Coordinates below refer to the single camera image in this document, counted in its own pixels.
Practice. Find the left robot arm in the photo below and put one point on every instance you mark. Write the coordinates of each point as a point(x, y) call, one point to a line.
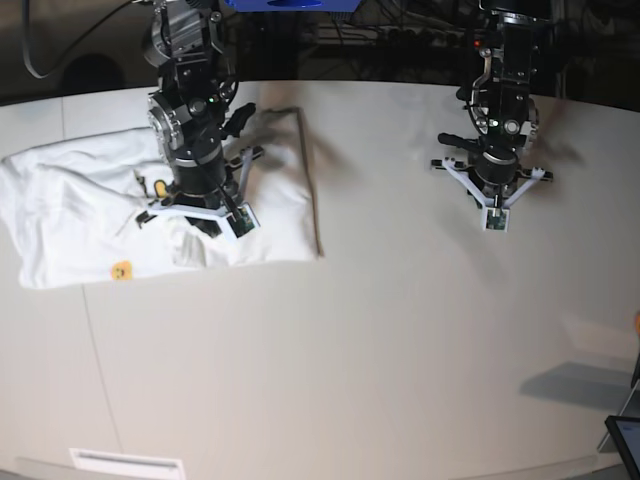
point(497, 100)

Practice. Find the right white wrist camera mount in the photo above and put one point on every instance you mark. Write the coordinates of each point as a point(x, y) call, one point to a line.
point(225, 204)

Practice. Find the white power strip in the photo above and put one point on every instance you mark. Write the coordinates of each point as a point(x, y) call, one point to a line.
point(385, 35)

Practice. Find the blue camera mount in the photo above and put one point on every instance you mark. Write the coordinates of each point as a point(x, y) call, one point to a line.
point(245, 6)

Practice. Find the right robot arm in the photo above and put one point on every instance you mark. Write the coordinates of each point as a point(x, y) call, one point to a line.
point(190, 116)

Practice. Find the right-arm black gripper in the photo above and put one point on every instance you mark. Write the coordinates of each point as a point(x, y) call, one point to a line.
point(199, 164)

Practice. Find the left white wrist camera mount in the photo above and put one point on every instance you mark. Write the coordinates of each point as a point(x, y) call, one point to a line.
point(494, 200)

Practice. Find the laptop computer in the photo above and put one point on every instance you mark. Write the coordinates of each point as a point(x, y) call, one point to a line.
point(623, 430)

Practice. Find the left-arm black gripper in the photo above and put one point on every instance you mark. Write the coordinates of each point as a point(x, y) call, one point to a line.
point(495, 156)

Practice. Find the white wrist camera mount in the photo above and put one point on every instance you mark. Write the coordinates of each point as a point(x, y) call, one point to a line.
point(494, 200)
point(225, 204)

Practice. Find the white printed T-shirt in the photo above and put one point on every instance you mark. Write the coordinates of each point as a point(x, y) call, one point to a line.
point(71, 208)

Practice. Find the white paper label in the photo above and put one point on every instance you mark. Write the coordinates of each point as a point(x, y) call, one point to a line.
point(142, 467)

